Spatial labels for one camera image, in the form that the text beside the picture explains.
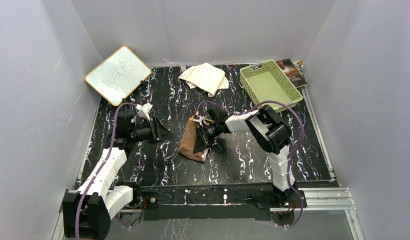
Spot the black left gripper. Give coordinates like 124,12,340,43
130,117,176,145

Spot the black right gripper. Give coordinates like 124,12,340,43
193,121,221,155

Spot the yellow brown bear towel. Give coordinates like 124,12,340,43
179,117,208,163

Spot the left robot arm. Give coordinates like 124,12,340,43
62,103,175,240

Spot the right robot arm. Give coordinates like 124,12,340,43
192,105,295,207

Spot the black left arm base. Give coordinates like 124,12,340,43
104,180,160,219

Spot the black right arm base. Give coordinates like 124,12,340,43
251,187,307,228

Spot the crumpled white cloth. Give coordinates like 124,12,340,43
179,62,229,97

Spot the green perforated plastic basket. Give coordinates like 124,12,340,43
240,59,303,108

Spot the dark book with red cover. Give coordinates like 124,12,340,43
276,58,308,88

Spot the white board with wooden frame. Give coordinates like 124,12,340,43
84,45,152,106

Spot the aluminium front rail frame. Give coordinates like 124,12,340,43
51,187,366,240

